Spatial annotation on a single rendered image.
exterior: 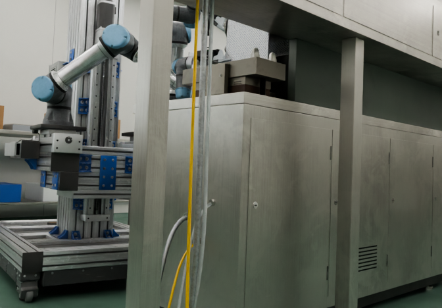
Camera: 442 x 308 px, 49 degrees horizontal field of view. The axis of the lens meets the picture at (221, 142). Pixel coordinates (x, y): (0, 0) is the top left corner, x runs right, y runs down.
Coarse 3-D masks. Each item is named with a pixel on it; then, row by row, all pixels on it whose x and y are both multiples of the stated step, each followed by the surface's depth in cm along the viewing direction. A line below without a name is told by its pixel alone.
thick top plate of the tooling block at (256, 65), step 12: (240, 60) 174; (252, 60) 170; (264, 60) 171; (192, 72) 193; (228, 72) 178; (240, 72) 174; (252, 72) 170; (264, 72) 171; (276, 72) 176; (192, 84) 196
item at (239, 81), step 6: (228, 78) 179; (234, 78) 177; (240, 78) 175; (246, 78) 174; (252, 78) 176; (198, 84) 191; (228, 84) 179; (234, 84) 177; (240, 84) 175; (246, 84) 174; (252, 84) 176; (258, 84) 178; (270, 84) 183; (198, 90) 191; (228, 90) 179; (234, 90) 177; (240, 90) 175; (246, 90) 174; (252, 90) 176; (258, 90) 178; (198, 96) 191
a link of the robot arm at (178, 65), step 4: (176, 60) 228; (180, 60) 226; (184, 60) 223; (172, 64) 229; (176, 64) 227; (180, 64) 225; (184, 64) 223; (172, 68) 229; (176, 68) 227; (180, 68) 225; (184, 68) 224; (176, 72) 227; (180, 72) 225
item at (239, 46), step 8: (248, 32) 200; (256, 32) 196; (264, 32) 193; (232, 40) 206; (240, 40) 203; (248, 40) 199; (256, 40) 196; (264, 40) 193; (232, 48) 206; (240, 48) 202; (248, 48) 199; (264, 48) 193; (232, 56) 205; (240, 56) 202; (248, 56) 199; (264, 56) 192
